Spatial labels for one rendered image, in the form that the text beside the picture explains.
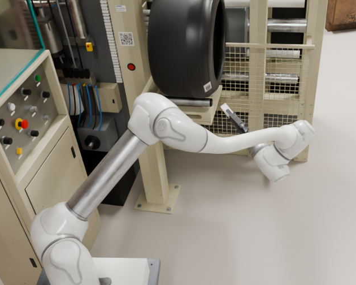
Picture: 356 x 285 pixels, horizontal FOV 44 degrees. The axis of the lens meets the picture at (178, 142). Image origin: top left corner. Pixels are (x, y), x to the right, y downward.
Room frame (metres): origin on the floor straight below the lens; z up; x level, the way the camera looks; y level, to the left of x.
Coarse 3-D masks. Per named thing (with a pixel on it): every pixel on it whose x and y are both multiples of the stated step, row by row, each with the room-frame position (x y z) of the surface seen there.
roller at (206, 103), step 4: (164, 96) 1.96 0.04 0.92; (168, 96) 1.96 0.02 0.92; (172, 100) 1.93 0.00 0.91; (176, 100) 1.93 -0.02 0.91; (180, 100) 1.92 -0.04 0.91; (184, 100) 1.91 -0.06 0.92; (188, 100) 1.91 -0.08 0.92; (192, 100) 1.90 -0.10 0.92; (196, 100) 1.90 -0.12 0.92; (200, 100) 1.89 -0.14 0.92; (204, 100) 1.89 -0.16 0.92; (208, 100) 1.88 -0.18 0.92; (176, 104) 1.92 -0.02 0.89; (180, 104) 1.92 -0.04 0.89; (184, 104) 1.91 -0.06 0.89; (188, 104) 1.90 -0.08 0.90; (192, 104) 1.90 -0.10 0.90; (196, 104) 1.89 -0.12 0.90; (200, 104) 1.88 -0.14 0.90; (204, 104) 1.88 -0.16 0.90; (208, 104) 1.87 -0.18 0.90
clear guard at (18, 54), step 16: (0, 0) 1.77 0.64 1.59; (16, 0) 1.87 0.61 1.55; (0, 16) 1.74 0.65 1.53; (16, 16) 1.84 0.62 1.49; (32, 16) 1.94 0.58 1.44; (0, 32) 1.71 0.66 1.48; (16, 32) 1.80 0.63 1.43; (32, 32) 1.91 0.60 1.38; (0, 48) 1.67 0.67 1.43; (16, 48) 1.77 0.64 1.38; (32, 48) 1.87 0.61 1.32; (0, 64) 1.64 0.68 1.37; (16, 64) 1.73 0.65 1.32; (0, 80) 1.61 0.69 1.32; (0, 96) 1.56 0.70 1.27
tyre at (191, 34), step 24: (168, 0) 1.95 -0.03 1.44; (192, 0) 1.92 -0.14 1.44; (216, 0) 1.98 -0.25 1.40; (168, 24) 1.86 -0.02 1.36; (192, 24) 1.82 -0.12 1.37; (216, 24) 2.28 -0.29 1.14; (168, 48) 1.81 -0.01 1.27; (192, 48) 1.77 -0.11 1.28; (216, 48) 2.23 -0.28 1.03; (168, 72) 1.79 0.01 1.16; (192, 72) 1.76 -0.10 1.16; (216, 72) 2.10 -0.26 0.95; (192, 96) 1.85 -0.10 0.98
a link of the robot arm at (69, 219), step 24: (144, 96) 1.40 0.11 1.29; (144, 120) 1.29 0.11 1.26; (120, 144) 1.28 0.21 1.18; (144, 144) 1.28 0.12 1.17; (96, 168) 1.25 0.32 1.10; (120, 168) 1.22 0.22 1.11; (96, 192) 1.17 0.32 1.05; (48, 216) 1.14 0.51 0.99; (72, 216) 1.12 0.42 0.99; (48, 240) 1.04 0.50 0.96
